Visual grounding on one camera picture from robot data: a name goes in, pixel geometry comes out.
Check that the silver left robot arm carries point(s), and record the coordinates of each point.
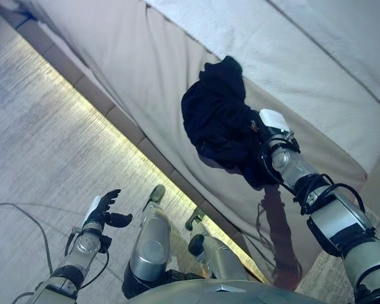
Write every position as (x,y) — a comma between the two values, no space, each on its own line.
(85,244)

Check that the grey robot torso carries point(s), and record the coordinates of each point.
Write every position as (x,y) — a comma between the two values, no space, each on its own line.
(225,293)

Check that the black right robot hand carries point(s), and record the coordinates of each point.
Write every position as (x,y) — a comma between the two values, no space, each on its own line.
(274,122)

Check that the black garment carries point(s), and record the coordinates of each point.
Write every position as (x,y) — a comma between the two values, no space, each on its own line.
(215,120)

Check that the white bed duvet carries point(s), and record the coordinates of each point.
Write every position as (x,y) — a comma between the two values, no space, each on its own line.
(304,47)

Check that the right robot leg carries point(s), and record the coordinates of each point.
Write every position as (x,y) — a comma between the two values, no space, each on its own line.
(221,256)

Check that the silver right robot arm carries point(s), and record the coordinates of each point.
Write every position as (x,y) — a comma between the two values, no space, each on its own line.
(335,218)

